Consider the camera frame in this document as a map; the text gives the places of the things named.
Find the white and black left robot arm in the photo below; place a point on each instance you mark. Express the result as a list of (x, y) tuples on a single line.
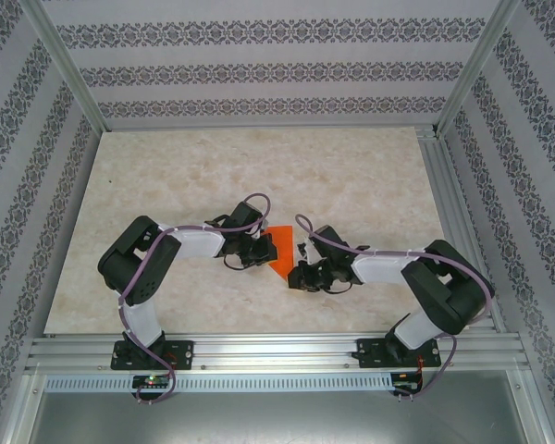
[(196, 242)]

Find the long aluminium mounting rail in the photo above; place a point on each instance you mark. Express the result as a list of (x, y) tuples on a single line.
[(277, 351)]

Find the grey metal panel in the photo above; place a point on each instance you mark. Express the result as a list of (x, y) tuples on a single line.
[(277, 421)]

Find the aluminium frame post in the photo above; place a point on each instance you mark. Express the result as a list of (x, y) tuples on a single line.
[(478, 65), (65, 69)]

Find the right circuit board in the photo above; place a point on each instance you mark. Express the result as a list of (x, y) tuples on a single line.
[(404, 381)]

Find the aluminium side rail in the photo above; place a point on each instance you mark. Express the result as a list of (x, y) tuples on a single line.
[(444, 185)]

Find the circuit board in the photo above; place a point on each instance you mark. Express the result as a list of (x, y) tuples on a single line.
[(150, 381), (404, 381)]

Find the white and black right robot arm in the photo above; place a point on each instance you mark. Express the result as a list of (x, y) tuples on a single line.
[(379, 268)]

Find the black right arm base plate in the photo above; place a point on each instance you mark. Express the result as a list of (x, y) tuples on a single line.
[(370, 353)]

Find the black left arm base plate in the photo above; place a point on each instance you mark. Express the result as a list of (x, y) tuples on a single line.
[(185, 355)]

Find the left circuit board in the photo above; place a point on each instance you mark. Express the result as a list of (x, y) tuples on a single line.
[(150, 381)]

